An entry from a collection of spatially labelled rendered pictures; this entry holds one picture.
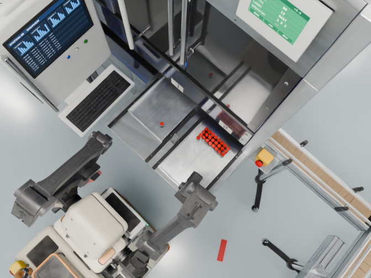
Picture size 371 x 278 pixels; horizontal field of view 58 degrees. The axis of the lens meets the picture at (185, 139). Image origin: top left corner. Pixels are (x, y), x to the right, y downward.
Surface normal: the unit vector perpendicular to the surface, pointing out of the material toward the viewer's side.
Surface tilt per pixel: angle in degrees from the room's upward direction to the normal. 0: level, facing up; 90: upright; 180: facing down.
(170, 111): 0
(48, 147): 0
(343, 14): 90
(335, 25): 90
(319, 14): 90
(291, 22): 90
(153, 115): 0
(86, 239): 47
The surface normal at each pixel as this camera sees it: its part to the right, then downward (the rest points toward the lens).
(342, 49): -0.68, 0.70
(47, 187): 0.51, -0.62
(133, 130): 0.04, -0.25
